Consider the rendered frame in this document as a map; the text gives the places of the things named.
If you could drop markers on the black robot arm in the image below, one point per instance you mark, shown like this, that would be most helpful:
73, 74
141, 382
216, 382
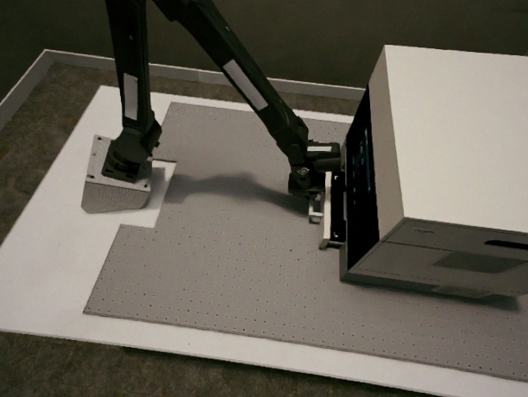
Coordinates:
202, 20

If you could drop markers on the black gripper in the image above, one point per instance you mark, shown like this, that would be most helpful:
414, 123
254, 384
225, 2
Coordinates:
305, 187

